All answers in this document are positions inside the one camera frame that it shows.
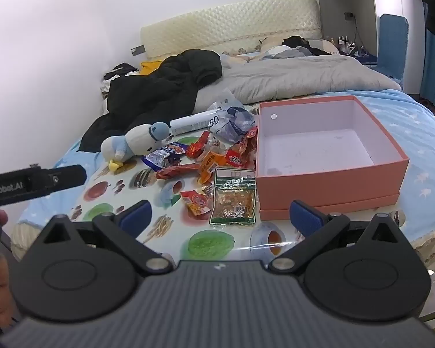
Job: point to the black puffer jacket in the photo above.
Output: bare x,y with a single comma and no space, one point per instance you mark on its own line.
148,87

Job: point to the pink floral pillow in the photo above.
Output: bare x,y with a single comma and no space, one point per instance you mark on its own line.
272,45

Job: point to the red packet with round logo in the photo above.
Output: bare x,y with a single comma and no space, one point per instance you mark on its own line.
197,201

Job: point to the dark wall socket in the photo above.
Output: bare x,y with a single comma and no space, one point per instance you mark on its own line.
349,16

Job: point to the white cylindrical bottle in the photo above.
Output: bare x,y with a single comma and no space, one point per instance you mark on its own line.
192,121

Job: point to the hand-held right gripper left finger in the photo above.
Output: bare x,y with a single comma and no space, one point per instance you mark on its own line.
137,217

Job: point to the grey wall plate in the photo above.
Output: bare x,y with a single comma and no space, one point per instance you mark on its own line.
137,50

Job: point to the large red orange snack packet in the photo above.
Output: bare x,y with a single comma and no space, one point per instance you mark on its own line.
237,157

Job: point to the grey blanket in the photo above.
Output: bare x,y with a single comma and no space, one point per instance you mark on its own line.
293,76

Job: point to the blue white snack packet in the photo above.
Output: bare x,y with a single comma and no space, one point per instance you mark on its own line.
163,156

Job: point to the pink cardboard box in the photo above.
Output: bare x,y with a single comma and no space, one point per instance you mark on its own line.
311,188

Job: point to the dark clothes on pillow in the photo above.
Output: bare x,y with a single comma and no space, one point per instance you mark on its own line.
297,41

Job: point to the grey foil packet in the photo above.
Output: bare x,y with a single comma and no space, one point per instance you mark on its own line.
215,145

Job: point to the white cabinet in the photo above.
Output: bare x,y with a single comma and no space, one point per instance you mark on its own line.
333,7

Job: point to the red foil packet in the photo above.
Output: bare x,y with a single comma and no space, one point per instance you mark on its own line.
197,147

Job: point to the clear plastic bag blue print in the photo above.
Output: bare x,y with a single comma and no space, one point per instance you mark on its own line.
235,121

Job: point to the long flat red packet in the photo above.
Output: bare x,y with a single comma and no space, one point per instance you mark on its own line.
176,171

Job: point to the blue white plush penguin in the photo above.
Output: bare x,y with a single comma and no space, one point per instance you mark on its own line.
137,139

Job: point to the yellow cloth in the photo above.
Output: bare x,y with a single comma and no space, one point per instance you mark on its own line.
150,68

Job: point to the group of small bottles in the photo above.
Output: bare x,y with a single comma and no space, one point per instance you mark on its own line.
342,41

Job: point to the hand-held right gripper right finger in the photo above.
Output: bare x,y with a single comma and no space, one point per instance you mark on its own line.
304,217

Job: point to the green label peanut packet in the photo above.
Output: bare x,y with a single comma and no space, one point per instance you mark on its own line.
234,199

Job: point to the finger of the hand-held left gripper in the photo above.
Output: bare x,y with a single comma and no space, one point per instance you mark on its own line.
65,177

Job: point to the cream quilted headboard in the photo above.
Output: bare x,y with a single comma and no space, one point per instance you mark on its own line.
232,21

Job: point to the white and black clothes pile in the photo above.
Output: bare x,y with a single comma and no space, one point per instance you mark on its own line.
121,69

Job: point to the fruit printed mat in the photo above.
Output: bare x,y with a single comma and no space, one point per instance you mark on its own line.
101,192

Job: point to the blue chair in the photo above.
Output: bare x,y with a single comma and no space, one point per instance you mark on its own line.
391,43

